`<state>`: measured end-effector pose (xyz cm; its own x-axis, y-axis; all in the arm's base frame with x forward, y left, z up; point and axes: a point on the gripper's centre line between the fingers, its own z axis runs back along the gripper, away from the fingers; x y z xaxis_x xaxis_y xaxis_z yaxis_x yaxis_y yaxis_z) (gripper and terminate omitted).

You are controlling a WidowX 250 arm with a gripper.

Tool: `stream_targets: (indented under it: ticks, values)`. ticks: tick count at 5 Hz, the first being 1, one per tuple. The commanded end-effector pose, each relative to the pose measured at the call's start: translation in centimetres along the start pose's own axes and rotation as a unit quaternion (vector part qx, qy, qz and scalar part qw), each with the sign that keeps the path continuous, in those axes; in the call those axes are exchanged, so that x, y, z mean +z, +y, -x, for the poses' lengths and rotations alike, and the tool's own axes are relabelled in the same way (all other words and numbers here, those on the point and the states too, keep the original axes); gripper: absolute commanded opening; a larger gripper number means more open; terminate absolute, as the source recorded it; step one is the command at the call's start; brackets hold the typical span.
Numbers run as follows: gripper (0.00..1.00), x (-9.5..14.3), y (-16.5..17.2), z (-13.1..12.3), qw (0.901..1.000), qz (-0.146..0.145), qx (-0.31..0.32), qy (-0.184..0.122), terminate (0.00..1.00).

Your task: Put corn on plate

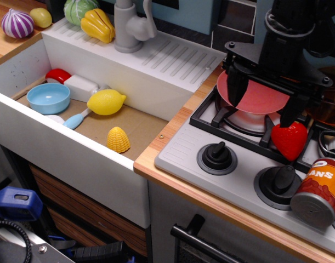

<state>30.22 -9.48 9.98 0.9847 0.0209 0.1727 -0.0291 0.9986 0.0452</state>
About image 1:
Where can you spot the black burner grate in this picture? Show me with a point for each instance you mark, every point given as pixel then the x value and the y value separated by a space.
pixel 253 132

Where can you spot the white toy bottle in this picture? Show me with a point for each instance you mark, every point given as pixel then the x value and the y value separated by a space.
pixel 82 89

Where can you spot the light blue toy bowl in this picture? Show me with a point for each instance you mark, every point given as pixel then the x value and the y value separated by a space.
pixel 49 98

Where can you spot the yellow-green toy potato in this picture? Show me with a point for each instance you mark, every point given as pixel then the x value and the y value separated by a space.
pixel 41 17

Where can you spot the black right stove knob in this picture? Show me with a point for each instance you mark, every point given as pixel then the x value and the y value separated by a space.
pixel 276 186

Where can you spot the light blue toy spoon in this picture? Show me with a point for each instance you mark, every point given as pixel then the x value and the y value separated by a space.
pixel 74 121

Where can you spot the orange transparent toy pot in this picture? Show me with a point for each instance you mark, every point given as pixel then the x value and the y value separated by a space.
pixel 325 112

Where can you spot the green toy cabbage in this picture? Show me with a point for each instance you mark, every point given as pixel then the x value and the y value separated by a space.
pixel 74 10

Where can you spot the yellow toy corn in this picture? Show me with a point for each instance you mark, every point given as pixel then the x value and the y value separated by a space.
pixel 117 140

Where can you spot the yellow toy bell pepper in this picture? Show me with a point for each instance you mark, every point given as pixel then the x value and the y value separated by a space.
pixel 97 24

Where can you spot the yellow toy lemon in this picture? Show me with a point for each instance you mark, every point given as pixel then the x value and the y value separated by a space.
pixel 106 102

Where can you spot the black oven door handle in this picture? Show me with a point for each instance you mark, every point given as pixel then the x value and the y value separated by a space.
pixel 189 247

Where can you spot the blue plastic clamp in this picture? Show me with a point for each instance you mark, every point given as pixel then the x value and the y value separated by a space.
pixel 18 204

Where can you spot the black stove knob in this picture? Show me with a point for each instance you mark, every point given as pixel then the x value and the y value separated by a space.
pixel 217 159
pixel 276 186

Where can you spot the white toy sink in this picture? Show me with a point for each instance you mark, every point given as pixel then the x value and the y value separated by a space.
pixel 139 89

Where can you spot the red white toy mushroom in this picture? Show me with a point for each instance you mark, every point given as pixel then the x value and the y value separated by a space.
pixel 57 75

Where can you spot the black left stove knob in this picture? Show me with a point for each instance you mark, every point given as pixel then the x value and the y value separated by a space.
pixel 217 159

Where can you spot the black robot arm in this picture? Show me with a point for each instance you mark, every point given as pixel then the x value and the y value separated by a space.
pixel 292 27

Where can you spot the pink plastic plate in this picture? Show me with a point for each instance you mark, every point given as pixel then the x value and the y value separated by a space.
pixel 259 99

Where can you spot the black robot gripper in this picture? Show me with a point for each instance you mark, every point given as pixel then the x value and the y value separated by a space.
pixel 278 67

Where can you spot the purple striped toy onion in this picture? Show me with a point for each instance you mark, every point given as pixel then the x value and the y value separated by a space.
pixel 17 24

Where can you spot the grey toy faucet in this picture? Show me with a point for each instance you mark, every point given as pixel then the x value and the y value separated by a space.
pixel 130 29

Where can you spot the grey toy stove top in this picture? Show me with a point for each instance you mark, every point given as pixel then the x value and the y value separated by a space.
pixel 179 157

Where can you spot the orange toy beans can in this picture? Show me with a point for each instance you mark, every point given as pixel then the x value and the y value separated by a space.
pixel 314 200

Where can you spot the red toy strawberry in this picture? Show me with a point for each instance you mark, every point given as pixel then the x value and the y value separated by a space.
pixel 290 141

